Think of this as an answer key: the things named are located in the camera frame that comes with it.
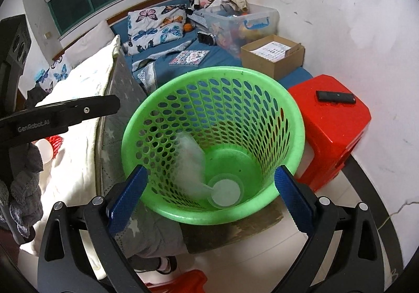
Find black remote control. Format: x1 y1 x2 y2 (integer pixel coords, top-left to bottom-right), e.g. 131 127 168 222
316 91 356 104

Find beige cushion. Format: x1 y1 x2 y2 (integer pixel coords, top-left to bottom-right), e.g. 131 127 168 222
64 20 115 68

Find colourful picture book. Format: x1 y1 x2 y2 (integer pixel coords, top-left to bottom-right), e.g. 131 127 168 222
169 50 209 66

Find butterfly pillow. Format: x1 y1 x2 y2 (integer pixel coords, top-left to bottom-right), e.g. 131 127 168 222
126 5 187 55
36 55 73 94

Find white quilted table cover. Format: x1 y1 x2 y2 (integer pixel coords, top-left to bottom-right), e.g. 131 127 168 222
19 35 123 280

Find clear toy storage bin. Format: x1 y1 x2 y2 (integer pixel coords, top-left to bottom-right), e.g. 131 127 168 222
202 3 280 58

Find black clothing pile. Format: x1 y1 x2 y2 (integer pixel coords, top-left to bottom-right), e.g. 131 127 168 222
25 83 48 109

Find red plastic stool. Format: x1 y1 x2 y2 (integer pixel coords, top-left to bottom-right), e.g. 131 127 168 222
288 74 371 192

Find blue sofa mattress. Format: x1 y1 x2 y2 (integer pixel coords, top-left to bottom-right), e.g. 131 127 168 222
109 0 313 94

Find green plastic waste basket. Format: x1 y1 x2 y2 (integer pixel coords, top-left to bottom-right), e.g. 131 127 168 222
121 66 305 226

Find right butterfly pillow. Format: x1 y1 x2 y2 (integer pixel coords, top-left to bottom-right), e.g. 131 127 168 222
126 5 187 55

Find brown cardboard box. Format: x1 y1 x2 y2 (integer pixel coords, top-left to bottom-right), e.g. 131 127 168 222
241 35 305 80

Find left butterfly pillow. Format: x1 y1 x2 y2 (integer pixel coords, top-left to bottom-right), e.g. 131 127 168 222
36 55 73 94

